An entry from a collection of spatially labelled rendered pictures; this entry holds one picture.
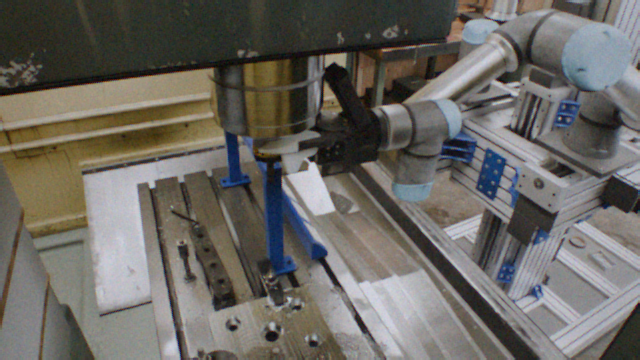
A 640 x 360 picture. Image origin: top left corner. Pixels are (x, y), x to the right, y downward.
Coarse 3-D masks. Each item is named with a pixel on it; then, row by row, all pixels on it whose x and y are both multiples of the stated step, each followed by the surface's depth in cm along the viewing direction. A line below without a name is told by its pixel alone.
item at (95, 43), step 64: (0, 0) 32; (64, 0) 34; (128, 0) 36; (192, 0) 38; (256, 0) 41; (320, 0) 43; (384, 0) 46; (448, 0) 49; (0, 64) 35; (64, 64) 37; (128, 64) 39; (192, 64) 42
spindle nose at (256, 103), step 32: (256, 64) 49; (288, 64) 50; (320, 64) 54; (224, 96) 53; (256, 96) 52; (288, 96) 53; (320, 96) 57; (224, 128) 57; (256, 128) 54; (288, 128) 55
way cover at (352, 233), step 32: (320, 224) 156; (352, 224) 161; (352, 256) 141; (384, 256) 143; (384, 288) 128; (416, 288) 130; (384, 320) 118; (416, 320) 120; (448, 320) 123; (416, 352) 113; (448, 352) 115; (480, 352) 116
